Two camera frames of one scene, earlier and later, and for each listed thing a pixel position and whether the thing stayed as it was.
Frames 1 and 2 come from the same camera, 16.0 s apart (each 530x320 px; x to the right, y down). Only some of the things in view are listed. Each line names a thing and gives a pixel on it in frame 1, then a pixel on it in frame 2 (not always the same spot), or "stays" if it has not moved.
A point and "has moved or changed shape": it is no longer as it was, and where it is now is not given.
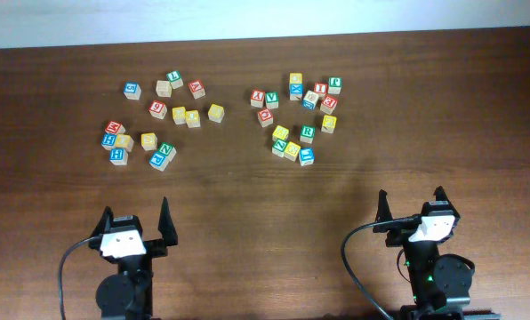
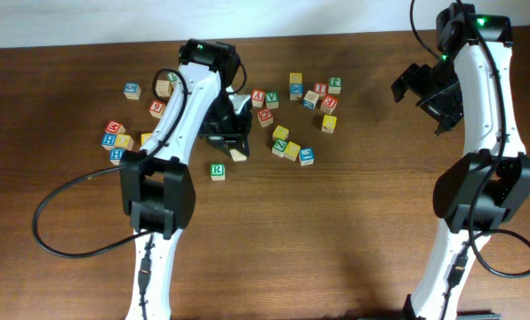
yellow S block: x=148 y=141 stays
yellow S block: x=216 y=113 has moved or changed shape
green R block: x=307 y=133 -> x=218 y=172
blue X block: x=296 y=92 stays
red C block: x=265 y=117 stays
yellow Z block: x=280 y=132 stays
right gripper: x=399 y=233 -> x=446 y=113
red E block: x=328 y=104 stays
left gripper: x=157 y=248 -> x=221 y=140
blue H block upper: x=108 y=140 stays
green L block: x=175 y=78 stays
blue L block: x=306 y=156 stays
